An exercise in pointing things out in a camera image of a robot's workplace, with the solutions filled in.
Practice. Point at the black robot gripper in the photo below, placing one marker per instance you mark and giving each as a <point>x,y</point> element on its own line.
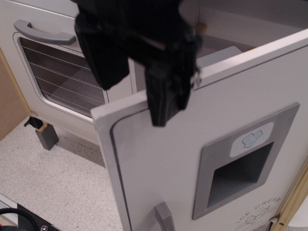
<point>149,31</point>

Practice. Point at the white toy fridge door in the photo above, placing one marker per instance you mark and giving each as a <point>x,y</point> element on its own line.
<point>148,165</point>

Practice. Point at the grey box inside fridge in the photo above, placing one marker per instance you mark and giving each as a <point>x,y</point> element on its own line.
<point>218,56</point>

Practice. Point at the wooden shelf support block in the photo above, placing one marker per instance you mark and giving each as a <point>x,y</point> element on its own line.
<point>201,28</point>

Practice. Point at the white toy oven door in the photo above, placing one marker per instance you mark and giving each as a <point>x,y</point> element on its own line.
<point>55,80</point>

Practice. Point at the grey kitchen leg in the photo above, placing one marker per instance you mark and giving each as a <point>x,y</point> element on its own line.
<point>48,137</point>

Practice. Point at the black clamp on leg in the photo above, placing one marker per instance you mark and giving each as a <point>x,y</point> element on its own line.
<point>34,122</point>

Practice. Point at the grey ice dispenser panel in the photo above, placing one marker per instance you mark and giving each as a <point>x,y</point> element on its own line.
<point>241,161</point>

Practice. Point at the grey oven door handle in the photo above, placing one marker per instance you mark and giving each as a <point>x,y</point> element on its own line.
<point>62,38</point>

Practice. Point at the grey fridge door handle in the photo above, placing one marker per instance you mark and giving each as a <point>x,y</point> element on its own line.
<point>164,217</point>

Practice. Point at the wooden side post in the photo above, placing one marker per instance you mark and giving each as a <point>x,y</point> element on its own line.
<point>295,200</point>

